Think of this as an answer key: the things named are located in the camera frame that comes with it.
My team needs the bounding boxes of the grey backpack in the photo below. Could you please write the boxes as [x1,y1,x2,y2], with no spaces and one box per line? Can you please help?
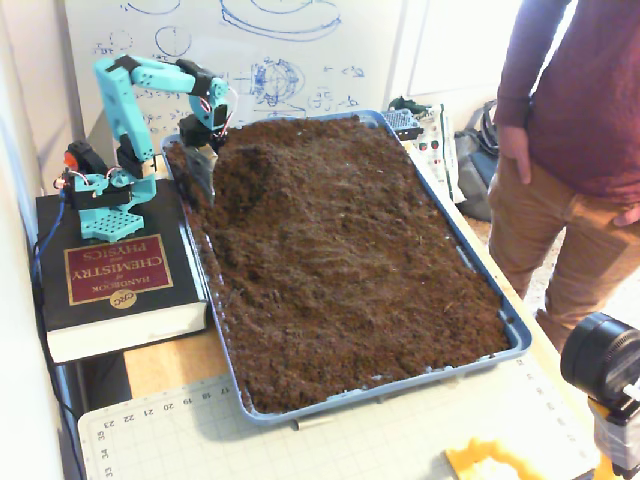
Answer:
[453,99,501,224]

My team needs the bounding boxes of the black camera lens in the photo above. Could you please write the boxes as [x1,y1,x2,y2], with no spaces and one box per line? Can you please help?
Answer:
[559,312,640,401]

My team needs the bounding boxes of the teal robot arm with base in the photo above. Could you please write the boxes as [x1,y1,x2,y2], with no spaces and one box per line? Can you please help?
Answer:
[62,53,232,241]

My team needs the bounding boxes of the white electronics box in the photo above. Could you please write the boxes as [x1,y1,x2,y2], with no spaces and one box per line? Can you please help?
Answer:
[399,103,466,204]

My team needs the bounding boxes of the foil-covered scoop gripper finger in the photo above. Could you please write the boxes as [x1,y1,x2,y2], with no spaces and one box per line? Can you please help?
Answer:
[187,148,217,209]

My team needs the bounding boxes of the blue cable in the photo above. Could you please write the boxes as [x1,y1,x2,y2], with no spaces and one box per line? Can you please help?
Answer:
[29,197,69,301]

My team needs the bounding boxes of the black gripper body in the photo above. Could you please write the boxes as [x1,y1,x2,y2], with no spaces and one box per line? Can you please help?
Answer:
[178,115,226,150]

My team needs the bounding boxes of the yellow grey camera stand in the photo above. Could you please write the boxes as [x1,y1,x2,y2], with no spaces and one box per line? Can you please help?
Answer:
[587,394,640,480]

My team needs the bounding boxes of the brown soil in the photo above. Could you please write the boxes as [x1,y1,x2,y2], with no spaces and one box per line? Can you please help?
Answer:
[164,113,512,415]

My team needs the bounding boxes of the short metal bar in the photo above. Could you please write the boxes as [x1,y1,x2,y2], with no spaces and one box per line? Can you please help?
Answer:
[291,415,337,431]

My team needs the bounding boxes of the yellow plastic part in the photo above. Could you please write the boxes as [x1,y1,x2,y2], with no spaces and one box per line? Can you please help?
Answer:
[444,437,551,480]

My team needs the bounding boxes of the person maroon sweater tan trousers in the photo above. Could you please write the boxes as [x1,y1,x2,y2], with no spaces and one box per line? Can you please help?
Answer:
[487,0,640,351]

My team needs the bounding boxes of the person's right hand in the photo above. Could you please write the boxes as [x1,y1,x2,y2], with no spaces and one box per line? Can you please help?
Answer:
[498,123,534,185]

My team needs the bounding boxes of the grey gridded cutting mat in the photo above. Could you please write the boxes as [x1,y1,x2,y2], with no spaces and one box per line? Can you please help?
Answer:
[77,352,601,480]

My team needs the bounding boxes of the black cable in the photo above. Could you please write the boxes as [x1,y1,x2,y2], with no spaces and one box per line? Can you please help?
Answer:
[30,242,89,480]

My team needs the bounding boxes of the whiteboard with blue drawings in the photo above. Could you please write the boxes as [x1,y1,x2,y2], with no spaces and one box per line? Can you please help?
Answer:
[63,0,406,146]

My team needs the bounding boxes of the person's right forearm maroon sleeve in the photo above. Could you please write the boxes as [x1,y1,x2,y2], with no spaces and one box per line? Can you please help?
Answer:
[494,0,571,129]

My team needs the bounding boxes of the person's left hand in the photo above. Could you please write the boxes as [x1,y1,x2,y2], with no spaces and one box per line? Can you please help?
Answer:
[612,202,640,227]

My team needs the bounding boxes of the blue plastic tray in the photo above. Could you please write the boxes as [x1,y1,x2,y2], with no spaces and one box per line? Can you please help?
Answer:
[159,108,534,427]

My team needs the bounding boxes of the black chemistry physics handbook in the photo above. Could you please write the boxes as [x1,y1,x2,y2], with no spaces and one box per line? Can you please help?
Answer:
[34,177,210,364]

